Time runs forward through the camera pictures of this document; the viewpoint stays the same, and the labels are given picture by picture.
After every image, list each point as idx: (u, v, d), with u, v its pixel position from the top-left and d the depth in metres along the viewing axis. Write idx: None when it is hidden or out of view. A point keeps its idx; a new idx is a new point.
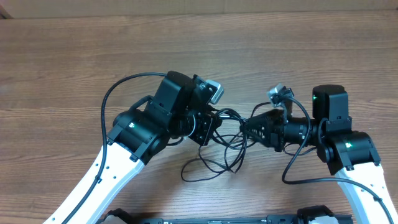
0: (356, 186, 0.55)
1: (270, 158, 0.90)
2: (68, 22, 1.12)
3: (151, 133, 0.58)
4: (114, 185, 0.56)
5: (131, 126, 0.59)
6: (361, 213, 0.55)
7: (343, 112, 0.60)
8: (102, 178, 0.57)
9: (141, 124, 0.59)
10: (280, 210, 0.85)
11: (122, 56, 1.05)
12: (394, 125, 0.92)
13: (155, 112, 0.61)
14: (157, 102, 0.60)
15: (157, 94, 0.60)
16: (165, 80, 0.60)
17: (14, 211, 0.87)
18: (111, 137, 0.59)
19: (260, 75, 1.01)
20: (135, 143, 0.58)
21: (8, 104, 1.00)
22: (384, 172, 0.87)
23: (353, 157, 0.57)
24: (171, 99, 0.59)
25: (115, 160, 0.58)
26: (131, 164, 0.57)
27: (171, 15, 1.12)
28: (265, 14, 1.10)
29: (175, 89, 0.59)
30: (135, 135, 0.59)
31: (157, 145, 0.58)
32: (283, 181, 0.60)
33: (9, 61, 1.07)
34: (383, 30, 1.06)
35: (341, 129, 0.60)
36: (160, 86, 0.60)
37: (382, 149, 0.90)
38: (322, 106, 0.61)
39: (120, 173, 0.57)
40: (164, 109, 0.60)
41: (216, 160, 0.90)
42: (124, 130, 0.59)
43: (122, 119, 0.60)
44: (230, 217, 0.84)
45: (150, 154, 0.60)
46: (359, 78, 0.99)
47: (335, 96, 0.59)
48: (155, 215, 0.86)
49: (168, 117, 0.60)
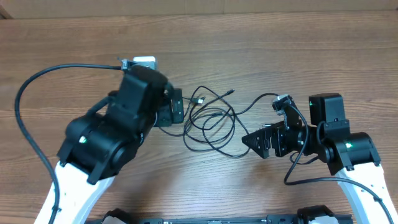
0: (356, 186, 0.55)
1: (270, 158, 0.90)
2: (68, 22, 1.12)
3: (113, 143, 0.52)
4: (76, 213, 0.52)
5: (83, 140, 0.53)
6: (361, 213, 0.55)
7: (340, 114, 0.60)
8: (61, 206, 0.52)
9: (100, 133, 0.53)
10: (281, 210, 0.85)
11: (122, 56, 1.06)
12: (394, 125, 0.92)
13: (120, 113, 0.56)
14: (120, 102, 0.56)
15: (120, 93, 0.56)
16: (129, 77, 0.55)
17: (14, 211, 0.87)
18: (62, 157, 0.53)
19: (260, 75, 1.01)
20: (92, 160, 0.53)
21: (8, 104, 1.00)
22: (384, 171, 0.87)
23: (352, 157, 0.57)
24: (137, 97, 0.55)
25: (70, 185, 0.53)
26: (91, 188, 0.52)
27: (171, 15, 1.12)
28: (265, 14, 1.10)
29: (142, 86, 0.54)
30: (92, 149, 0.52)
31: (120, 155, 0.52)
32: (285, 183, 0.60)
33: (9, 61, 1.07)
34: (383, 30, 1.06)
35: (340, 130, 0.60)
36: (124, 84, 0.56)
37: (382, 149, 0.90)
38: (318, 112, 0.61)
39: (80, 200, 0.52)
40: (129, 110, 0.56)
41: (215, 160, 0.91)
42: (74, 145, 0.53)
43: (71, 131, 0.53)
44: (230, 217, 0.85)
45: (112, 168, 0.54)
46: (359, 78, 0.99)
47: (330, 99, 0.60)
48: (155, 214, 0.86)
49: (134, 121, 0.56)
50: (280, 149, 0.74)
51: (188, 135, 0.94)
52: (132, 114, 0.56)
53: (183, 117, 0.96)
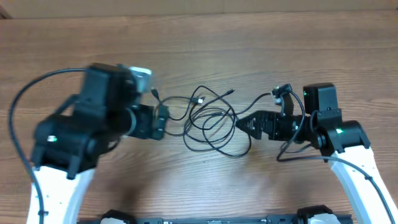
0: (347, 167, 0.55)
1: (269, 158, 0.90)
2: (68, 22, 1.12)
3: (83, 135, 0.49)
4: (63, 211, 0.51)
5: (52, 139, 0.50)
6: (354, 195, 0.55)
7: (333, 103, 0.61)
8: (48, 209, 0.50)
9: (68, 129, 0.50)
10: (280, 210, 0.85)
11: (122, 56, 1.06)
12: (395, 125, 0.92)
13: (87, 108, 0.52)
14: (84, 98, 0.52)
15: (83, 88, 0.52)
16: (92, 70, 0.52)
17: (13, 211, 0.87)
18: (36, 160, 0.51)
19: (260, 74, 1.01)
20: (67, 156, 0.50)
21: (8, 104, 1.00)
22: (384, 171, 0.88)
23: (342, 142, 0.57)
24: (100, 89, 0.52)
25: (51, 186, 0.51)
26: (71, 183, 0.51)
27: (171, 15, 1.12)
28: (265, 14, 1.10)
29: (104, 77, 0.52)
30: (64, 145, 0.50)
31: (93, 145, 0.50)
32: (278, 160, 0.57)
33: (9, 61, 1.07)
34: (383, 30, 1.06)
35: (333, 119, 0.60)
36: (86, 79, 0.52)
37: (380, 149, 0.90)
38: (312, 102, 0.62)
39: (65, 197, 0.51)
40: (94, 103, 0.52)
41: (215, 160, 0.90)
42: (46, 147, 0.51)
43: (38, 137, 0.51)
44: (230, 217, 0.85)
45: (91, 160, 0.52)
46: (359, 78, 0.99)
47: (323, 89, 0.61)
48: (155, 214, 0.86)
49: (101, 112, 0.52)
50: (273, 134, 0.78)
51: (188, 135, 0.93)
52: (99, 107, 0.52)
53: (183, 117, 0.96)
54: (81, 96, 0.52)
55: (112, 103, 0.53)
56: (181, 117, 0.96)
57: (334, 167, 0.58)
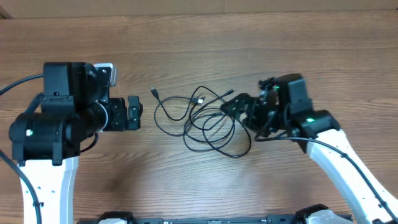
0: (323, 149, 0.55)
1: (270, 158, 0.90)
2: (68, 22, 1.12)
3: (57, 124, 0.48)
4: (58, 200, 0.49)
5: (30, 133, 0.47)
6: (337, 178, 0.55)
7: (304, 95, 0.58)
8: (42, 200, 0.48)
9: (41, 122, 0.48)
10: (280, 210, 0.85)
11: (122, 56, 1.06)
12: (394, 125, 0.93)
13: (58, 101, 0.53)
14: (51, 92, 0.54)
15: (45, 84, 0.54)
16: (45, 67, 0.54)
17: (15, 211, 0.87)
18: (17, 157, 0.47)
19: (260, 75, 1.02)
20: (46, 147, 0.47)
21: (8, 104, 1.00)
22: (382, 172, 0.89)
23: (315, 131, 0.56)
24: (61, 81, 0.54)
25: (41, 176, 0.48)
26: (60, 169, 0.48)
27: (171, 15, 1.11)
28: (265, 14, 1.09)
29: (61, 69, 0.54)
30: (41, 137, 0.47)
31: (71, 131, 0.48)
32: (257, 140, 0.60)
33: (9, 61, 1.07)
34: (384, 30, 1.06)
35: (306, 111, 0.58)
36: (44, 76, 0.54)
37: (382, 149, 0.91)
38: (283, 94, 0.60)
39: (57, 185, 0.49)
40: (61, 95, 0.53)
41: (216, 160, 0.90)
42: (25, 142, 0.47)
43: (13, 135, 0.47)
44: (230, 217, 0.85)
45: (70, 146, 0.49)
46: (359, 78, 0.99)
47: (293, 83, 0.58)
48: (155, 214, 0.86)
49: (70, 102, 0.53)
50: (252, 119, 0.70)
51: (188, 135, 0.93)
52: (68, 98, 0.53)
53: (183, 117, 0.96)
54: (46, 93, 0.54)
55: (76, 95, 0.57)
56: (181, 117, 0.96)
57: (313, 155, 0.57)
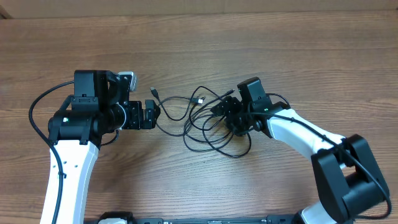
0: (278, 122, 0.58)
1: (270, 158, 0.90)
2: (68, 22, 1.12)
3: (87, 117, 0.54)
4: (79, 174, 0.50)
5: (66, 121, 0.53)
6: (296, 142, 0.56)
7: (261, 92, 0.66)
8: (66, 172, 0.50)
9: (74, 116, 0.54)
10: (280, 211, 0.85)
11: (122, 56, 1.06)
12: (394, 125, 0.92)
13: (85, 102, 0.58)
14: (80, 93, 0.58)
15: (75, 88, 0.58)
16: (76, 73, 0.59)
17: (14, 211, 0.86)
18: (52, 137, 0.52)
19: (260, 74, 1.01)
20: (77, 135, 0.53)
21: (8, 104, 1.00)
22: (385, 171, 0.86)
23: None
24: (89, 85, 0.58)
25: (69, 151, 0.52)
26: (85, 149, 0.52)
27: (171, 15, 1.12)
28: (265, 14, 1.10)
29: (89, 75, 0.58)
30: (73, 126, 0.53)
31: (98, 124, 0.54)
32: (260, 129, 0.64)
33: (8, 61, 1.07)
34: (383, 30, 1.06)
35: (265, 104, 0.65)
36: (74, 81, 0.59)
37: (382, 149, 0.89)
38: (246, 96, 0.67)
39: (80, 160, 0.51)
40: (89, 96, 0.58)
41: (216, 161, 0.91)
42: (60, 128, 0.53)
43: (52, 122, 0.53)
44: (230, 217, 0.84)
45: (96, 137, 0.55)
46: (358, 79, 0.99)
47: (250, 84, 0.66)
48: (155, 215, 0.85)
49: (96, 103, 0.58)
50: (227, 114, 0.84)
51: (189, 135, 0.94)
52: (94, 99, 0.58)
53: (183, 117, 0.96)
54: (75, 94, 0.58)
55: (102, 96, 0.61)
56: (181, 118, 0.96)
57: (275, 134, 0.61)
